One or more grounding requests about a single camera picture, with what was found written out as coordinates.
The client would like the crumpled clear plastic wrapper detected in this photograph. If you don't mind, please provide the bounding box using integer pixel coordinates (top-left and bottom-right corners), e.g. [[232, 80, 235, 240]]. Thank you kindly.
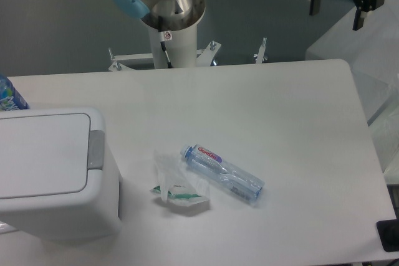
[[150, 150, 211, 210]]

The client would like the empty clear plastic water bottle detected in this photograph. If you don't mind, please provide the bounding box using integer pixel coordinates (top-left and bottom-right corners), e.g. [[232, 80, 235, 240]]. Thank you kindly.
[[180, 144, 265, 207]]

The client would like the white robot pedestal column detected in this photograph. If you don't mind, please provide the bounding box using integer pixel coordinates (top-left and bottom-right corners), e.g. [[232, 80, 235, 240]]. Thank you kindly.
[[146, 23, 197, 69]]

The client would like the blue labelled bottle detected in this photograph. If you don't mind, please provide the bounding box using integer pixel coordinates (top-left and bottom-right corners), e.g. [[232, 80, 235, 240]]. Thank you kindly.
[[1, 75, 30, 112]]

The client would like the black object at table edge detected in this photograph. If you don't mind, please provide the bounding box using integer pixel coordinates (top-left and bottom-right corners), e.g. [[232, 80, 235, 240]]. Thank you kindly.
[[377, 219, 398, 252]]

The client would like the white trash can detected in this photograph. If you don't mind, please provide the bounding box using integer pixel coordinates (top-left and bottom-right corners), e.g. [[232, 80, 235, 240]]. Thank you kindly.
[[1, 107, 122, 240]]

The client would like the black cable on pedestal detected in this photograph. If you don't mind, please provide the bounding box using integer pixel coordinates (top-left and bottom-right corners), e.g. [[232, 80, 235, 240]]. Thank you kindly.
[[156, 15, 173, 69]]

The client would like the grey lid push button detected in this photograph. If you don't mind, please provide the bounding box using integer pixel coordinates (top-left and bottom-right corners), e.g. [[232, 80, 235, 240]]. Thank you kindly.
[[87, 130, 105, 170]]

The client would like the white trash can lid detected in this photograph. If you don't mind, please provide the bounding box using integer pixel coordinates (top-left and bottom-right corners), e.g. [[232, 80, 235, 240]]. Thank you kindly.
[[1, 112, 90, 199]]

